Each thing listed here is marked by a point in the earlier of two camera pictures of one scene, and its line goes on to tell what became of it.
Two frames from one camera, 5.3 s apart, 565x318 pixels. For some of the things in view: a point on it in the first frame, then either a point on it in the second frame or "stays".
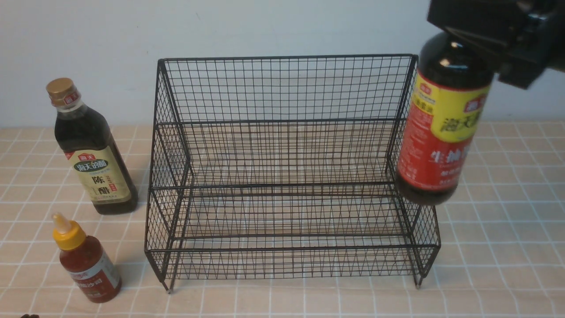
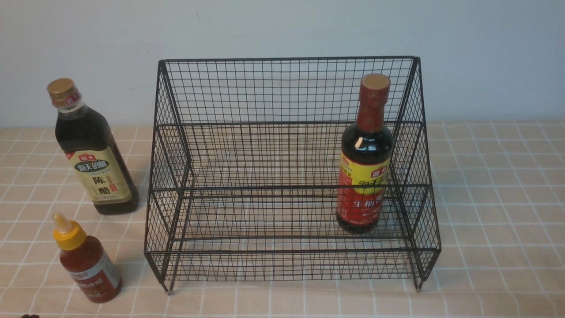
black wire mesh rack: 284,168 stays
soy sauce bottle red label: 452,88 → 366,161
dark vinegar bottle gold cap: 96,158 stays
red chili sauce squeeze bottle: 86,261 stays
